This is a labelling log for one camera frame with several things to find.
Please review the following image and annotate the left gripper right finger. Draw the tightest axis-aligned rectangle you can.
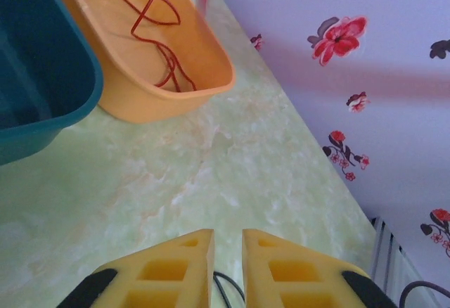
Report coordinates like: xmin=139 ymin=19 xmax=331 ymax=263
xmin=242 ymin=229 xmax=398 ymax=308

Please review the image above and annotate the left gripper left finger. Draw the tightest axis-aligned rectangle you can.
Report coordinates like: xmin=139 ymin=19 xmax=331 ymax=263
xmin=56 ymin=229 xmax=215 ymax=308

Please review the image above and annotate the thin black cable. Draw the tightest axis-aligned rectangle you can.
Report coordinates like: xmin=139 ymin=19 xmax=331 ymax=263
xmin=212 ymin=271 xmax=247 ymax=308

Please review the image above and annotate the orange plastic bin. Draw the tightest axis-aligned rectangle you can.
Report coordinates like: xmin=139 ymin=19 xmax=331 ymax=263
xmin=44 ymin=0 xmax=236 ymax=124

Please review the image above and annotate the teal plastic bin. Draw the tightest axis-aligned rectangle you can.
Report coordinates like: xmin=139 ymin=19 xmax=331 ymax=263
xmin=0 ymin=0 xmax=105 ymax=167

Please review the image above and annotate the aluminium side rail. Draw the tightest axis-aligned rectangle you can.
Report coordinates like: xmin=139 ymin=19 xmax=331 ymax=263
xmin=368 ymin=216 xmax=433 ymax=308

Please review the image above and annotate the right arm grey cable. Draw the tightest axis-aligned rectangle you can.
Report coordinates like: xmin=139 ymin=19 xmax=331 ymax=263
xmin=398 ymin=279 xmax=450 ymax=308

